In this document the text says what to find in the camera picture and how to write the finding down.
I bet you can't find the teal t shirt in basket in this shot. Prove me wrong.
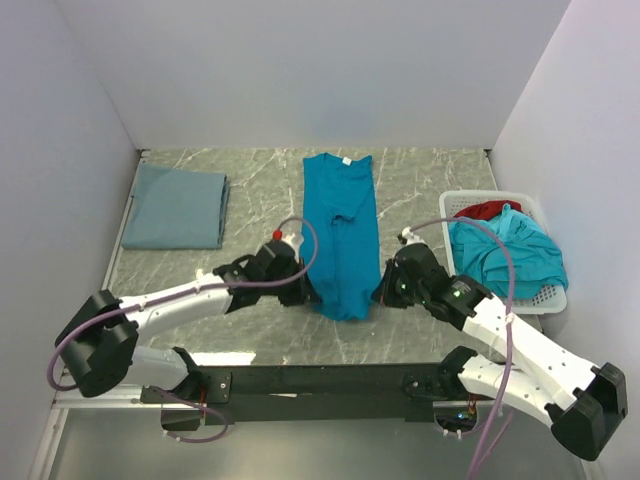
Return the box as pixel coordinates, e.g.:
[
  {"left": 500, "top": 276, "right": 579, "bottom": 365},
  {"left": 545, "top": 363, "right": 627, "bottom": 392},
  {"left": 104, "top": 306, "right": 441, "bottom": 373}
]
[{"left": 448, "top": 206, "right": 569, "bottom": 300}]

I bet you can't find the bright blue t shirt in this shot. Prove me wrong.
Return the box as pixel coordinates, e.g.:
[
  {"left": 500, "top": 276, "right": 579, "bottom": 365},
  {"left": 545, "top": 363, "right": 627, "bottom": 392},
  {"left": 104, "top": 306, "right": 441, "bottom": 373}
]
[{"left": 300, "top": 153, "right": 381, "bottom": 321}]

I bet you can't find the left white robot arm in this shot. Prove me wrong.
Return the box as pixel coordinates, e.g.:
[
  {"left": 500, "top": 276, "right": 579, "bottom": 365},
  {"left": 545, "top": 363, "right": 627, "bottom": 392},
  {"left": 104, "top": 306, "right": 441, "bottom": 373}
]
[{"left": 55, "top": 231, "right": 318, "bottom": 398}]

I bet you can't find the folded grey-blue t shirt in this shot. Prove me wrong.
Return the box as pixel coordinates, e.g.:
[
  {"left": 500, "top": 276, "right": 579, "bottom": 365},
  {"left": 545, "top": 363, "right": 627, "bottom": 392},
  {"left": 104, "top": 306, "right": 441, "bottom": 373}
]
[{"left": 120, "top": 163, "right": 230, "bottom": 250}]

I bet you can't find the red t shirt in basket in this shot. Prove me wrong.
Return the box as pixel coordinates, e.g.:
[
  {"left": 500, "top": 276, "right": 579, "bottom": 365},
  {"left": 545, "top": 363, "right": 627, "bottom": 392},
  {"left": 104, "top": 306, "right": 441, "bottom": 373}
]
[{"left": 455, "top": 200, "right": 522, "bottom": 221}]

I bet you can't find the aluminium rail frame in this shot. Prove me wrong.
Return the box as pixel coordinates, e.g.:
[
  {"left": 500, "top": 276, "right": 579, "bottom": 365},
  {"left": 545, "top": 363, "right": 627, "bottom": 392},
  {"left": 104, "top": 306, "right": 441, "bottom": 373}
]
[{"left": 52, "top": 149, "right": 584, "bottom": 411}]

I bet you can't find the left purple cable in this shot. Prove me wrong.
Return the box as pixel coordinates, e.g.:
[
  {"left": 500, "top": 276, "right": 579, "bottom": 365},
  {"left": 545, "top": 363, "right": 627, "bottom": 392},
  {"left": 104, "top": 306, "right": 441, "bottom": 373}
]
[{"left": 45, "top": 215, "right": 321, "bottom": 444}]

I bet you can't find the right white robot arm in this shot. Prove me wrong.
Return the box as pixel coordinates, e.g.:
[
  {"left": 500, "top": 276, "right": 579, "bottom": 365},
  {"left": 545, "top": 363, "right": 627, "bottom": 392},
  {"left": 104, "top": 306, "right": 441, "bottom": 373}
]
[{"left": 373, "top": 240, "right": 628, "bottom": 461}]

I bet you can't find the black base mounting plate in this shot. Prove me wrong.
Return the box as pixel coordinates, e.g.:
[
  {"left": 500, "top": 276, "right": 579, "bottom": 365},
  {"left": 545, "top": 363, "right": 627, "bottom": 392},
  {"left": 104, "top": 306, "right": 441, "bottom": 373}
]
[{"left": 139, "top": 363, "right": 499, "bottom": 426}]

